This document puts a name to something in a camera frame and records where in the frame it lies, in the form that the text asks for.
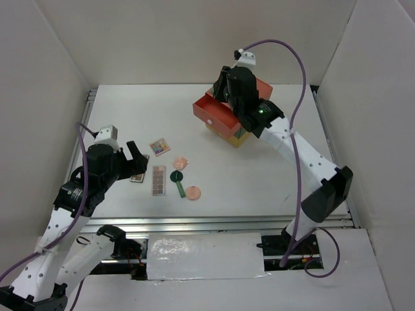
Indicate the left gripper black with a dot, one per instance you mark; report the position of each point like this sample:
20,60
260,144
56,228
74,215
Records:
136,166

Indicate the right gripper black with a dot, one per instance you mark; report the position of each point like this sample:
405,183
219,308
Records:
218,85

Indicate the light green tube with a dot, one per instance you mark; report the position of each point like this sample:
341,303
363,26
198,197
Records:
180,189

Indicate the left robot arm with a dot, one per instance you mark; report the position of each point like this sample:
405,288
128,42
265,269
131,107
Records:
48,276

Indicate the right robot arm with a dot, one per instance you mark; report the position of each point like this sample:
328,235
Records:
322,185

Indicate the wrapped peach makeup sponge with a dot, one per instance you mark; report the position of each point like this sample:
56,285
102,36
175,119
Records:
180,163

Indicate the brown eyeshadow palette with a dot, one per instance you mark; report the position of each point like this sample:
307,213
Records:
138,176

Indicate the pink-brown eyeshadow palette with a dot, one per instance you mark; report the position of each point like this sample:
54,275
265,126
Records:
158,180

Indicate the colourful square eyeshadow palette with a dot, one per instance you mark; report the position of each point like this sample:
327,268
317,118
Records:
159,147

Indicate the dark green cushion puff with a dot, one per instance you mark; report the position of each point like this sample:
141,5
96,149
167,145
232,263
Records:
176,176

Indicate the green drawer box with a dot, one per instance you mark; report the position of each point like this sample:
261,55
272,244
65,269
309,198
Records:
240,133

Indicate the yellow drawer box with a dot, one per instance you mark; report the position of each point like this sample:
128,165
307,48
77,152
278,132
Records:
236,140

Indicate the peach round puff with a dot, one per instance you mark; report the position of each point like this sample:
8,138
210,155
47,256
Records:
193,193

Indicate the white front cover panel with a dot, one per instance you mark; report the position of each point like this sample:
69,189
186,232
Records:
205,256

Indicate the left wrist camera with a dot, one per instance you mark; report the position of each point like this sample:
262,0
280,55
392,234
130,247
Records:
106,135

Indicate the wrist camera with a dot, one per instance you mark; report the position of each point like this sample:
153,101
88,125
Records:
106,135
244,59

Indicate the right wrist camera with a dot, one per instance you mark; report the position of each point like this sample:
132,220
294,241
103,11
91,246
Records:
244,59

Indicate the aluminium table rail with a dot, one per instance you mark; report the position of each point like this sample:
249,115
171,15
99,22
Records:
245,188

